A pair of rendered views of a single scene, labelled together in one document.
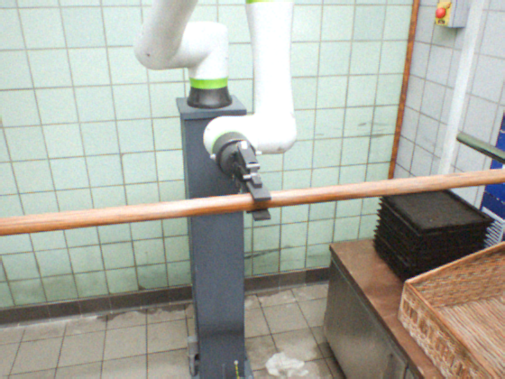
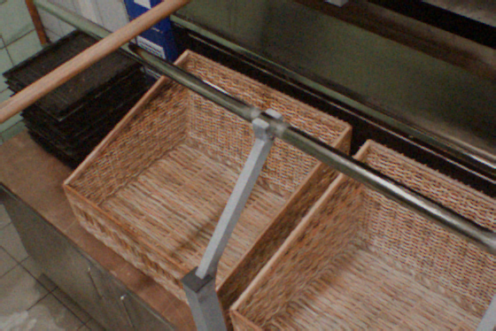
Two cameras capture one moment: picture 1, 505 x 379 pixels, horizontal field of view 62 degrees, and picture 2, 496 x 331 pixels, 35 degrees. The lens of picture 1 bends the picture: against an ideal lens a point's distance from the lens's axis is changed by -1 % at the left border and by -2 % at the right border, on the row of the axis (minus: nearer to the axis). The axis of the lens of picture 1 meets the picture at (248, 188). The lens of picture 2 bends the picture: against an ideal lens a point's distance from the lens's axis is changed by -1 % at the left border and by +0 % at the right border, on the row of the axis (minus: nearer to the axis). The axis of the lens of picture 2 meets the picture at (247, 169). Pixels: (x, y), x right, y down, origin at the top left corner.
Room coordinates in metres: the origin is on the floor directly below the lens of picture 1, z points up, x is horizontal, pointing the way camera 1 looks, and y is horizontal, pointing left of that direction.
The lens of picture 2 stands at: (-0.45, -0.29, 2.03)
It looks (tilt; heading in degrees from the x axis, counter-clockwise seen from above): 43 degrees down; 335
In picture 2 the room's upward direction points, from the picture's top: 11 degrees counter-clockwise
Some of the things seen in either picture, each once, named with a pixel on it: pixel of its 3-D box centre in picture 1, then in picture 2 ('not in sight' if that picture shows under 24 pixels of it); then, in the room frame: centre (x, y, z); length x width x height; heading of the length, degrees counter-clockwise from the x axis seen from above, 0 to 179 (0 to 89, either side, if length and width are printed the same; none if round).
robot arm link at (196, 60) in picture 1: (204, 54); not in sight; (1.37, 0.14, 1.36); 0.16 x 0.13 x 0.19; 121
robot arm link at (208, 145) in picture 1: (229, 140); not in sight; (1.01, 0.05, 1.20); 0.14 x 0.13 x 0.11; 13
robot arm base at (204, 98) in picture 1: (206, 90); not in sight; (1.43, 0.14, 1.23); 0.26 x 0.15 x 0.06; 13
